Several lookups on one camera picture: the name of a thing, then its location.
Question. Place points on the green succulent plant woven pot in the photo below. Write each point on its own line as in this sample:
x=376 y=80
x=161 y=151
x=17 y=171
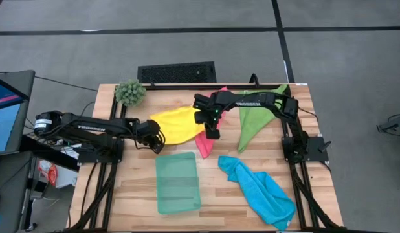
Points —
x=130 y=92

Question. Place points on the teal translucent plastic bin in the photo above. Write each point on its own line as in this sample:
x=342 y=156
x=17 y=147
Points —
x=177 y=184

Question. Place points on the green microfiber towel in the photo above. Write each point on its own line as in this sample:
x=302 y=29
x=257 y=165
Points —
x=251 y=123

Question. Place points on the right arm wrist camera box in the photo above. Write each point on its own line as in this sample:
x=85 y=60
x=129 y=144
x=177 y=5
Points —
x=202 y=118

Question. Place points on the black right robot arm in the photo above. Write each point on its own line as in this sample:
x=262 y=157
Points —
x=248 y=103

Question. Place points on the black perforated floor panel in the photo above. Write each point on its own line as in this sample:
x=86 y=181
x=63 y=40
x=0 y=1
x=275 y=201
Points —
x=177 y=72

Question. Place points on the blue microfiber towel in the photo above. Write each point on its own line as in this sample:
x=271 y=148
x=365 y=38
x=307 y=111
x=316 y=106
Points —
x=261 y=194

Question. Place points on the black aluminium table frame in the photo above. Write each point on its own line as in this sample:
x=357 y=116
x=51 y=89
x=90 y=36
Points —
x=174 y=87

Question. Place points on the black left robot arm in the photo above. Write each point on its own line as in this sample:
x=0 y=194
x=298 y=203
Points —
x=90 y=127

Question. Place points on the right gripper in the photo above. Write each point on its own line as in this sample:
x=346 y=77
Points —
x=214 y=119

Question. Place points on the red plastic bag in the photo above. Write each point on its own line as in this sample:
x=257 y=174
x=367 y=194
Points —
x=52 y=174

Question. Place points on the left arm wrist camera box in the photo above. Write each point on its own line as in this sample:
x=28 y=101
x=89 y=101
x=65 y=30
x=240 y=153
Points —
x=154 y=127

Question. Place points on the large black monitor screen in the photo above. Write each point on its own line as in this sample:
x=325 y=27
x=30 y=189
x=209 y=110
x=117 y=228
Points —
x=6 y=123

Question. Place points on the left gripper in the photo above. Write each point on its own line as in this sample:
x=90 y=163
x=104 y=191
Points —
x=142 y=132

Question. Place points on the pink microfiber towel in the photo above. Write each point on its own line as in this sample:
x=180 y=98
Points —
x=204 y=147

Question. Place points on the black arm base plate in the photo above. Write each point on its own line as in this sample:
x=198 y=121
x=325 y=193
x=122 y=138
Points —
x=90 y=157
x=316 y=152

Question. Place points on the black side desk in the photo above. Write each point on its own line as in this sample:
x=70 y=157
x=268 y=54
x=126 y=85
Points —
x=9 y=181

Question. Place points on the arm wrist camera box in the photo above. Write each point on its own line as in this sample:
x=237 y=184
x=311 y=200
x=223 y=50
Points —
x=202 y=118
x=154 y=127

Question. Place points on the yellow microfiber towel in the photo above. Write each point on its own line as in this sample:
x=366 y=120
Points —
x=177 y=126

